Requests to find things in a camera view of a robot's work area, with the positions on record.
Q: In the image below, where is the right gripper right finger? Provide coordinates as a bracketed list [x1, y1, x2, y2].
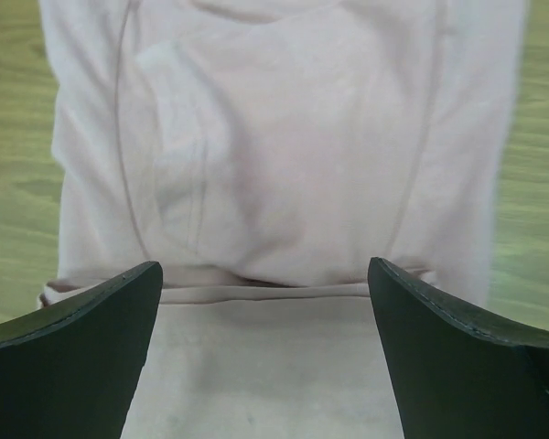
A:
[368, 258, 549, 439]

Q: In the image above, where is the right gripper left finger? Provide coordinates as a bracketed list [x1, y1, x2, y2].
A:
[0, 262, 163, 439]

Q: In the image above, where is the dusty pink t shirt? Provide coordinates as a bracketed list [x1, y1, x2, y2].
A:
[39, 1, 529, 438]

